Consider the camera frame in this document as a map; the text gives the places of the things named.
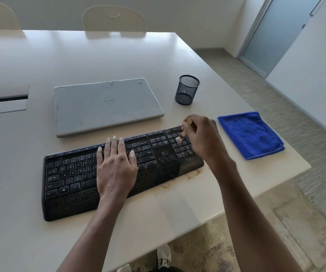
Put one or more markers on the person's left hand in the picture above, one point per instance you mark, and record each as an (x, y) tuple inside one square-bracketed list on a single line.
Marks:
[(116, 169)]

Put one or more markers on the person's right hand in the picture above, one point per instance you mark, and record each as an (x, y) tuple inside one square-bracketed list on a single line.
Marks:
[(208, 141)]

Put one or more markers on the small wooden brush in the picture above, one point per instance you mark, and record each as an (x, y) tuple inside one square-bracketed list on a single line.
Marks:
[(183, 134)]

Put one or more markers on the blue microfibre cloth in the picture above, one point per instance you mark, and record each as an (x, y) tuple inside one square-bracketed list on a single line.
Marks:
[(249, 135)]

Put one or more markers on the black keyboard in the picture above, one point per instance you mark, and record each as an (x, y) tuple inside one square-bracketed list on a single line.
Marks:
[(69, 192)]

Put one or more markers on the person's right forearm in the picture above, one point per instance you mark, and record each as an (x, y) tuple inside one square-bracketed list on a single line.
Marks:
[(259, 226)]

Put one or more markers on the person's left forearm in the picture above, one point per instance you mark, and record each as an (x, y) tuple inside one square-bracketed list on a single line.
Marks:
[(89, 237)]

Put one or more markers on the person's white shoe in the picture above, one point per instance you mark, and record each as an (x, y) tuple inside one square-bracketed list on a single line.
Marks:
[(163, 256), (124, 268)]

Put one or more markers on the person's black clothing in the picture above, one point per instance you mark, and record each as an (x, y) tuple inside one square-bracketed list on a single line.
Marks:
[(167, 269)]

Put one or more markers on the black mesh pen holder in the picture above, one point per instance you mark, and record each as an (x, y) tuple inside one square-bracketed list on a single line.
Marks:
[(187, 90)]

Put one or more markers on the silver laptop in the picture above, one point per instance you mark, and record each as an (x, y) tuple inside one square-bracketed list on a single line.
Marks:
[(103, 107)]

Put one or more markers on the frosted glass door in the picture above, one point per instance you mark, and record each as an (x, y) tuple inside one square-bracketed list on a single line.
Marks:
[(279, 33)]

